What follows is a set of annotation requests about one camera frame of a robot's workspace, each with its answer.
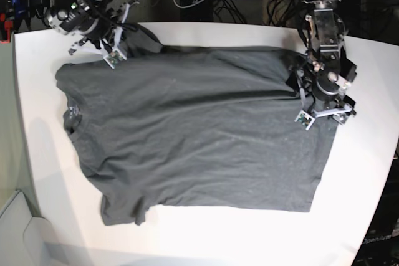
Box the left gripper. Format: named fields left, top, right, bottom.
left=307, top=92, right=357, bottom=123

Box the grey t-shirt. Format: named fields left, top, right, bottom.
left=55, top=35, right=338, bottom=226

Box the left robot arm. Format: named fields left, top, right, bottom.
left=295, top=0, right=357, bottom=130

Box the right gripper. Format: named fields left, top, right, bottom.
left=84, top=18, right=137, bottom=48

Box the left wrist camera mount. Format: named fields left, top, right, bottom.
left=293, top=68, right=357, bottom=131

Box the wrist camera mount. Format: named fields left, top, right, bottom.
left=293, top=68, right=357, bottom=131
left=67, top=0, right=140, bottom=70

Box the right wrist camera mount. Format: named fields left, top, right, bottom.
left=67, top=0, right=140, bottom=70

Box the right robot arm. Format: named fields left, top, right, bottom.
left=46, top=0, right=138, bottom=51

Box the white bin corner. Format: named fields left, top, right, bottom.
left=1, top=191, right=69, bottom=265

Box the red clamp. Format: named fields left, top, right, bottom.
left=0, top=12, right=14, bottom=44

